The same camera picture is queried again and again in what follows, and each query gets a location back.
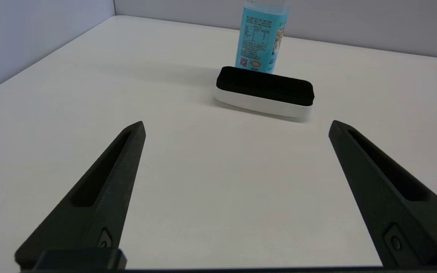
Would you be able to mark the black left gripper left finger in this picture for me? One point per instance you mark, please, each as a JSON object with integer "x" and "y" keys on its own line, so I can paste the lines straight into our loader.
{"x": 112, "y": 197}

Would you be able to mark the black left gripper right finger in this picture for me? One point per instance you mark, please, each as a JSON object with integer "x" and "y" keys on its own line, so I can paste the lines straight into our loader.
{"x": 385, "y": 197}

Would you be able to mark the clear bottle with blue label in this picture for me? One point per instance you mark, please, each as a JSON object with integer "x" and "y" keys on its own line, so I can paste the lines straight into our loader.
{"x": 260, "y": 38}

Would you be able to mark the black eraser with white base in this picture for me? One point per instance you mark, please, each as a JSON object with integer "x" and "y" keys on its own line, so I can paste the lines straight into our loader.
{"x": 266, "y": 89}

